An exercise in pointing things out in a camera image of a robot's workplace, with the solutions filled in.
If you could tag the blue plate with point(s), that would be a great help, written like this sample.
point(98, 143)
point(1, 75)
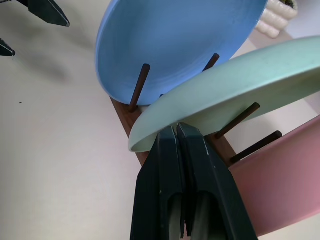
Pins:
point(162, 37)

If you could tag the green plate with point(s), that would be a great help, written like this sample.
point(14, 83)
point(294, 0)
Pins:
point(225, 87)

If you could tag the wooden dish rack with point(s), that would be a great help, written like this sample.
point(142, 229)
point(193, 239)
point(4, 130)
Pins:
point(139, 86)

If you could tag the pink plate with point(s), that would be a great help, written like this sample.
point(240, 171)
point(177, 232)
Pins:
point(275, 187)

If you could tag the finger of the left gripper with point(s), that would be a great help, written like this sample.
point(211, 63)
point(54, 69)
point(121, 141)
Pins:
point(47, 11)
point(6, 48)

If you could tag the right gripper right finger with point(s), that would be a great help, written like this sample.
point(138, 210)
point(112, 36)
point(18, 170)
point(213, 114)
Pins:
point(215, 195)

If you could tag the white bubble plant pot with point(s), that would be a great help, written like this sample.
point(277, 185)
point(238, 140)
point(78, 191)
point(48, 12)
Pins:
point(272, 20)

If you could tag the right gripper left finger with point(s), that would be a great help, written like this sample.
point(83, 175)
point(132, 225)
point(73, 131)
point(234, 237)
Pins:
point(160, 187)

